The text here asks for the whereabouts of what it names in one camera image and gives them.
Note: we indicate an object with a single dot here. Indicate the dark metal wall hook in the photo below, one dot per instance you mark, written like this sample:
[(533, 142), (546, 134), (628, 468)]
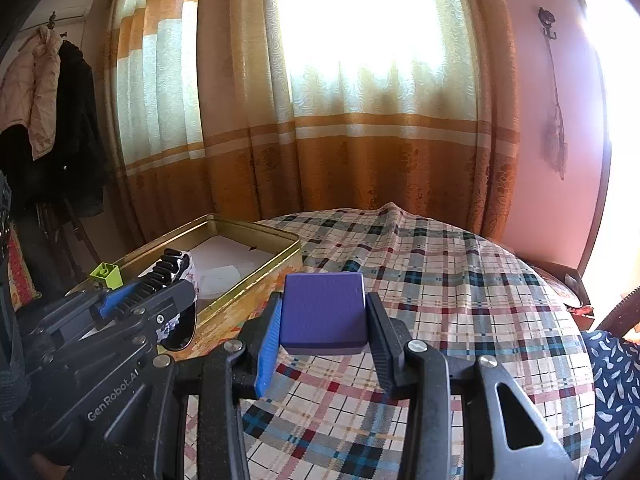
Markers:
[(547, 20)]

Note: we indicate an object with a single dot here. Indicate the dark wooden chair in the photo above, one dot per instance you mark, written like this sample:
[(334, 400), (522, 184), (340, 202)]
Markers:
[(75, 240)]

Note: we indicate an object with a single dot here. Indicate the black jacket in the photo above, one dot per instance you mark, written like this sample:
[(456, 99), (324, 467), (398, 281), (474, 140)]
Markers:
[(80, 150)]

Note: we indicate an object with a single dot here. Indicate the plaid tablecloth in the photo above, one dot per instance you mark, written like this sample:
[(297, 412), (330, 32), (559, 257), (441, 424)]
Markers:
[(425, 310)]

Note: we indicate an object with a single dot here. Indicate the green toy brick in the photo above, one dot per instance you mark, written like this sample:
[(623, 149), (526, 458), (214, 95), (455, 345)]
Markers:
[(106, 276)]

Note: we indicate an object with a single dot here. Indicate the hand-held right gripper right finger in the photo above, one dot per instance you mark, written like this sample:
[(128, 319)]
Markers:
[(380, 350)]

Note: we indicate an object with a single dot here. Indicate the gold metal tin box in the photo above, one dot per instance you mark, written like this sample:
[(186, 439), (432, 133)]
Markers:
[(250, 290)]

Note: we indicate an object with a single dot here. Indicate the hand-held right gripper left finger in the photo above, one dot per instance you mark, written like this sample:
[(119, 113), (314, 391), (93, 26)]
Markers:
[(267, 350)]

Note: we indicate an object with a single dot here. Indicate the beige padded jacket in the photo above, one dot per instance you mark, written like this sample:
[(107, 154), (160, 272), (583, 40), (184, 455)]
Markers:
[(35, 95)]

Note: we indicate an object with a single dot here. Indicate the brown wooden frame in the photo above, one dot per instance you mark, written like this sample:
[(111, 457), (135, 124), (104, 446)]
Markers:
[(555, 280)]

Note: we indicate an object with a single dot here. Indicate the black toothed hair clip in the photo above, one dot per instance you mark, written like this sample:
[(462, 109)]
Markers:
[(172, 265)]

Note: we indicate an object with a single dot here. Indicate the orange and cream curtain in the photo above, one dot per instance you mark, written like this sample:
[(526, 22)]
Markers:
[(350, 170)]

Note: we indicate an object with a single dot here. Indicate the red patterned cushion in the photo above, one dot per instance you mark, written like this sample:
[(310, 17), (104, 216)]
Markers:
[(22, 275)]

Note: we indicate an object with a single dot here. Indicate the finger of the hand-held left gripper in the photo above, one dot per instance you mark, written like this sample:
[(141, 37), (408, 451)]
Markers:
[(170, 300), (117, 300)]

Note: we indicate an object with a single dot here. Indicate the white paper tin liner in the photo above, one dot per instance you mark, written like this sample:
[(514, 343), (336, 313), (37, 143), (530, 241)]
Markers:
[(225, 252)]

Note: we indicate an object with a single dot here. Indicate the purple block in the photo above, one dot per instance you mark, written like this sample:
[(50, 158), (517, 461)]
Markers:
[(322, 310)]

